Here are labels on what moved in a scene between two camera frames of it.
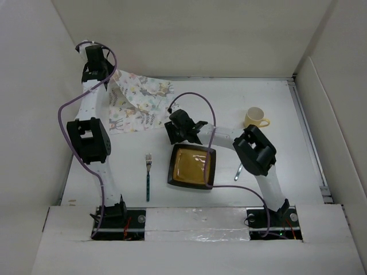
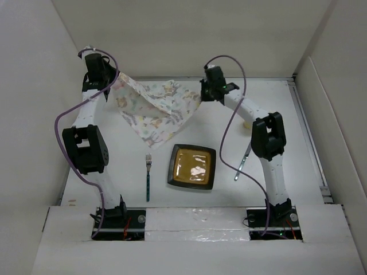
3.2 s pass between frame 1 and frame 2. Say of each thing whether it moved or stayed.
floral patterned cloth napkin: moved
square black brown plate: stayed
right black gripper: moved
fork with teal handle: stayed
